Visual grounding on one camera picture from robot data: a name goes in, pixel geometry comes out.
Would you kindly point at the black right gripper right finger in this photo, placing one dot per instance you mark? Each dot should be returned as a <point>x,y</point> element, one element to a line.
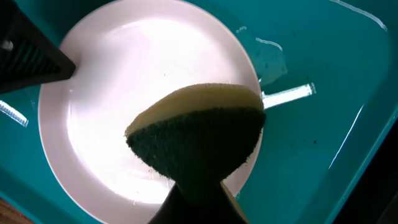
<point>223,208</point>

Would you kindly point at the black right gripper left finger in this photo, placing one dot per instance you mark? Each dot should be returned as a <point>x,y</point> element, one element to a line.
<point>175,210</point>

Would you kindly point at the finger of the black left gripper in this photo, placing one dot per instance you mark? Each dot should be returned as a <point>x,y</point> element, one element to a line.
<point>28,57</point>

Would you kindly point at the green yellow sponge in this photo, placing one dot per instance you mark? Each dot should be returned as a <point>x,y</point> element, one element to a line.
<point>198,136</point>

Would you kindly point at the white plate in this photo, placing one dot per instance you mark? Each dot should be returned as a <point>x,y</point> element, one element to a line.
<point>128,55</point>

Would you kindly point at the teal plastic tray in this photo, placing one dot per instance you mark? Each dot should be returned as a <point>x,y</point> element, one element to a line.
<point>314,150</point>

